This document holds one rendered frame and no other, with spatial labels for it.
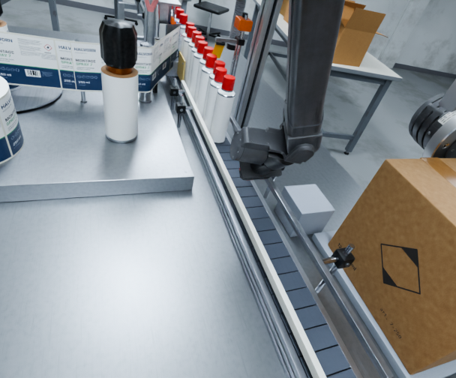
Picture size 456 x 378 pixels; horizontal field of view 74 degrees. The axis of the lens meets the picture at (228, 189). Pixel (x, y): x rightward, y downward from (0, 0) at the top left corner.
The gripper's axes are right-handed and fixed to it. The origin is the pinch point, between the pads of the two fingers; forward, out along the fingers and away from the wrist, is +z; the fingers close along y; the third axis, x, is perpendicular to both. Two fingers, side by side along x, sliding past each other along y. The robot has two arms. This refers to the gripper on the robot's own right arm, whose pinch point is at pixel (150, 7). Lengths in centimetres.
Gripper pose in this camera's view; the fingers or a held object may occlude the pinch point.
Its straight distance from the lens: 92.1
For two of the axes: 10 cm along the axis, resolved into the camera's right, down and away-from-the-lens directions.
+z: -2.3, 7.4, 6.4
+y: 3.2, 6.7, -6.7
